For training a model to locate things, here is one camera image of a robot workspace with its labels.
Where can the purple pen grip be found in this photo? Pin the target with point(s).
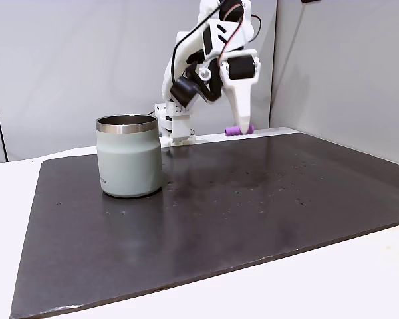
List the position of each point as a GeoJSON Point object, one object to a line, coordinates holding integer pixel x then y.
{"type": "Point", "coordinates": [232, 131]}

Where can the pale green steel-rimmed cup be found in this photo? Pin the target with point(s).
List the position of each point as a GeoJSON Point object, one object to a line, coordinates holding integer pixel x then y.
{"type": "Point", "coordinates": [129, 159]}

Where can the dark brown table mat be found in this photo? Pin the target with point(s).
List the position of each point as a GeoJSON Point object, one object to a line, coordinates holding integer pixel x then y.
{"type": "Point", "coordinates": [199, 226]}

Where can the black camera box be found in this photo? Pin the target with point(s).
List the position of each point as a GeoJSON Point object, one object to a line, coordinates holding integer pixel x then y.
{"type": "Point", "coordinates": [186, 91]}

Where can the black wall-mounted object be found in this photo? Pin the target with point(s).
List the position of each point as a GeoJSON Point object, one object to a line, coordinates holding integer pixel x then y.
{"type": "Point", "coordinates": [311, 1]}

